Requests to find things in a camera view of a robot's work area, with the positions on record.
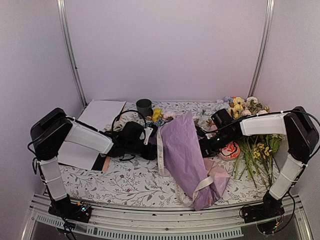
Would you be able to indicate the front aluminium rail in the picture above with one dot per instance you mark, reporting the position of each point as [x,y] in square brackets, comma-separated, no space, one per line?
[115,222]

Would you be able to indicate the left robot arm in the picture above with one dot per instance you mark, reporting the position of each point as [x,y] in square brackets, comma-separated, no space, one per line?
[107,156]

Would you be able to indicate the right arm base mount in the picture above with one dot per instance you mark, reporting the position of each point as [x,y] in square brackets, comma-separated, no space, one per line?
[266,210]

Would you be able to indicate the white printed ribbon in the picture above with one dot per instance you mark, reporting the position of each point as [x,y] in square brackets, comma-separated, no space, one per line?
[183,159]

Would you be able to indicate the dark grey mug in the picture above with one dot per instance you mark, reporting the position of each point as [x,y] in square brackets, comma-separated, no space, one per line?
[144,106]

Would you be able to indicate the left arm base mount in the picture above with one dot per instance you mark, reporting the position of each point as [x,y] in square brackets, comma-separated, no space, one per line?
[71,211]

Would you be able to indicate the pile of fake flowers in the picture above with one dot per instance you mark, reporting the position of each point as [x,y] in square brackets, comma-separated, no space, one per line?
[257,150]

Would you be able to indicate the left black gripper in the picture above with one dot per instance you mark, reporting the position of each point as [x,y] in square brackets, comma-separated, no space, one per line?
[149,154]

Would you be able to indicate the yellow flower stem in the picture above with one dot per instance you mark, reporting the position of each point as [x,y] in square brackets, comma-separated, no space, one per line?
[157,114]

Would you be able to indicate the right aluminium frame post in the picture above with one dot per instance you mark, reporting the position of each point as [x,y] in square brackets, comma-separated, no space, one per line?
[267,25]

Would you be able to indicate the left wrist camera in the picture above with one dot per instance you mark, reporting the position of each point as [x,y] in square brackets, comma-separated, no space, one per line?
[147,133]

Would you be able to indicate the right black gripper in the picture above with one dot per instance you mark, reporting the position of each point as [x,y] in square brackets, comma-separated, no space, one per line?
[210,151]

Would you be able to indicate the aluminium frame post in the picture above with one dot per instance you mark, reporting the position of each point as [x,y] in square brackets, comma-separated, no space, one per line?
[70,52]
[267,25]

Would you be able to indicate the red patterned bowl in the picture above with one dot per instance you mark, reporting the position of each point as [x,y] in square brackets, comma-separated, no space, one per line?
[230,152]

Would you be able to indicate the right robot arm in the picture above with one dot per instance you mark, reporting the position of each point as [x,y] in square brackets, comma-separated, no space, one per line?
[301,142]

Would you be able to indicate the blue hydrangea stem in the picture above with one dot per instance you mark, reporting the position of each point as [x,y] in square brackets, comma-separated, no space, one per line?
[158,123]

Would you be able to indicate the left aluminium frame post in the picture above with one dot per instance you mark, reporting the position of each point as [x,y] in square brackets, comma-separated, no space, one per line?
[70,52]

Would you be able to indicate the pink wrapping paper sheet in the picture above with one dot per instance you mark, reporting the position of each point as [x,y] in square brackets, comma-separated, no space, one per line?
[185,123]

